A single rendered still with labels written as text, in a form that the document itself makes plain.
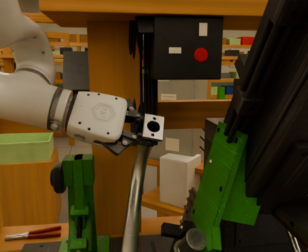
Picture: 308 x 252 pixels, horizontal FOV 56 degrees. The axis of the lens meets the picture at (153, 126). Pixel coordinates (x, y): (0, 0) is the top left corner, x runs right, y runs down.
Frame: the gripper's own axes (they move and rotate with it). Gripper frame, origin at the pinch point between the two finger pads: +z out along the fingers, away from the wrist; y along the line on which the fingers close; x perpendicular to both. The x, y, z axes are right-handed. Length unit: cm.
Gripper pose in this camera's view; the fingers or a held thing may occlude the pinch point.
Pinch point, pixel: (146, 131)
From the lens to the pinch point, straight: 58.8
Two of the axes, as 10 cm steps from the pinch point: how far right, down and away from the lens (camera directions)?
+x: -2.8, 5.2, 8.1
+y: 1.1, -8.2, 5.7
